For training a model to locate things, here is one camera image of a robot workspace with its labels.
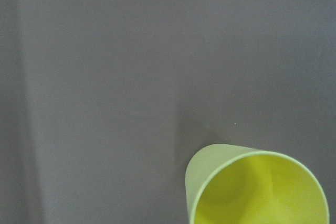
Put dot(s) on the yellow plastic cup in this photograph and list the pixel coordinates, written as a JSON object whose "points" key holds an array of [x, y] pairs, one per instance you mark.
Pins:
{"points": [[234, 184]]}

